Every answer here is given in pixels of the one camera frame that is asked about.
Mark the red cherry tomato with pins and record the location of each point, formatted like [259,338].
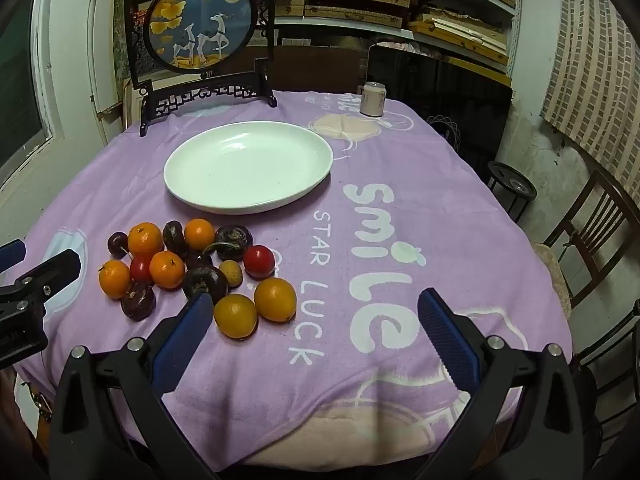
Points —
[141,269]
[258,261]

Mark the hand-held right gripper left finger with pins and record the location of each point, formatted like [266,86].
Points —
[182,340]

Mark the purple printed blanket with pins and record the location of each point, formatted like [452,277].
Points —
[440,240]

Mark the dark purple water chestnut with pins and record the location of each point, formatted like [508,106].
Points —
[233,239]
[138,301]
[205,281]
[175,237]

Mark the black round stool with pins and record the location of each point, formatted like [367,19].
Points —
[510,180]

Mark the dark red cherry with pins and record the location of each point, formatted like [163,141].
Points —
[117,243]
[199,260]

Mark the white round plate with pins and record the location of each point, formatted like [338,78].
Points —
[250,165]

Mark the pale beverage can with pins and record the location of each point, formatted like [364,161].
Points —
[372,100]

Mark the black glossy panel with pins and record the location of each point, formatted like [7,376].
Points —
[440,95]

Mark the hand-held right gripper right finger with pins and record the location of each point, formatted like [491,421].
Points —
[450,340]

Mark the brick pattern cloth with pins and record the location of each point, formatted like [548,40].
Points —
[595,60]

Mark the round deer picture screen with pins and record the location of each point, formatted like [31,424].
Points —
[200,25]

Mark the smooth yellow-orange citrus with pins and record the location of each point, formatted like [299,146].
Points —
[275,299]
[235,315]

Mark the small tan longan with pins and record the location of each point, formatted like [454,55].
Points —
[231,272]

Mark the mandarin orange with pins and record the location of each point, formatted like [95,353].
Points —
[199,234]
[145,239]
[114,278]
[166,269]

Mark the white framed window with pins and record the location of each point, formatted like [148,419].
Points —
[20,85]

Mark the dark wooden chair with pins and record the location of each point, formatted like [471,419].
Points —
[611,189]

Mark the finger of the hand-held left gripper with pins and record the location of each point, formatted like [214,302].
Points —
[55,272]
[11,252]

